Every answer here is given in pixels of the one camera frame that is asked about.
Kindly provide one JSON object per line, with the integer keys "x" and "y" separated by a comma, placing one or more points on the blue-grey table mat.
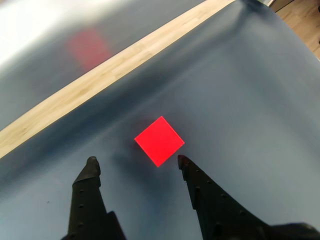
{"x": 225, "y": 100}

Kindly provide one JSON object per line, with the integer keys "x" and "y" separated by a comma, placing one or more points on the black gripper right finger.
{"x": 215, "y": 207}

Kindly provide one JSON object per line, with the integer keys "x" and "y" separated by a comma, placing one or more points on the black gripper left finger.
{"x": 85, "y": 205}

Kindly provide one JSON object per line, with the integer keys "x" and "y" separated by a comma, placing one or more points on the red cube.
{"x": 160, "y": 141}

